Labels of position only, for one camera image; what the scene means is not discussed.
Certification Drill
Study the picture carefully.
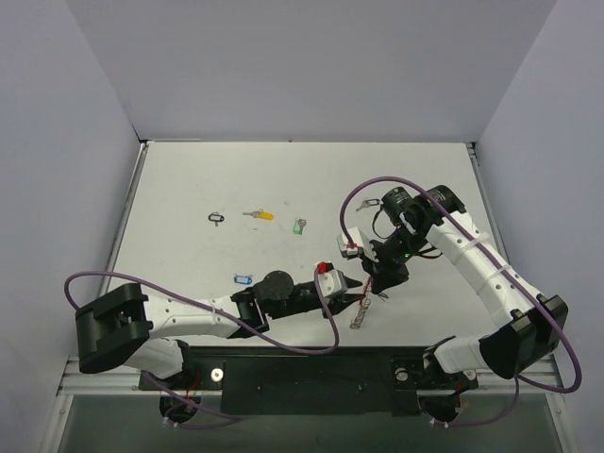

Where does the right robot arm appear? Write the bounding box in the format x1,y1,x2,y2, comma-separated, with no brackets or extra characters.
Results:
366,185,568,386

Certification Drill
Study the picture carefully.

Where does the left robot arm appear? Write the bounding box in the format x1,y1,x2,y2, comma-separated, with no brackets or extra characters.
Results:
75,262,362,389

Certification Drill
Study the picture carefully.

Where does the key with clear black tag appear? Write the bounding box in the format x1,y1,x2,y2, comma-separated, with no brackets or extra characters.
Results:
356,198,381,211

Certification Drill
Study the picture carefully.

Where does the key with green tag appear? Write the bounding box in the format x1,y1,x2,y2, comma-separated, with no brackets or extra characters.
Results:
293,218,307,235

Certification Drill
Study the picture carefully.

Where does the key with yellow tag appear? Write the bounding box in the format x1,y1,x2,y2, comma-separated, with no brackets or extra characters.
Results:
243,210,274,221

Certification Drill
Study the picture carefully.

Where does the key with black outlined tag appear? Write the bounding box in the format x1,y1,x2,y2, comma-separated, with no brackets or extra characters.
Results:
208,212,225,227

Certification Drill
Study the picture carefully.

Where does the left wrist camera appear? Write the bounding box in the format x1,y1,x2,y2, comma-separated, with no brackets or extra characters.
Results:
316,261,348,299

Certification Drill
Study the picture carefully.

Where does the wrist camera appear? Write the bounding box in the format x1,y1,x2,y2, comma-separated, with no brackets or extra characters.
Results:
316,261,348,299
337,227,376,260

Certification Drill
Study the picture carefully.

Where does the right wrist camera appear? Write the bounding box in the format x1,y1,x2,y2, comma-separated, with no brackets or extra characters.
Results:
337,227,376,260

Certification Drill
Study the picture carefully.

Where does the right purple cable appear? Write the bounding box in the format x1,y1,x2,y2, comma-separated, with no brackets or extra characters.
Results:
340,175,582,429

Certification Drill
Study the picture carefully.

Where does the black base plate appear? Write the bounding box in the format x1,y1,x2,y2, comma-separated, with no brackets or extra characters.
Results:
161,346,478,420

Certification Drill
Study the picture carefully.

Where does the aluminium front rail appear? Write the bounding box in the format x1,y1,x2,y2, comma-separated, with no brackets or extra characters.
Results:
56,353,565,397

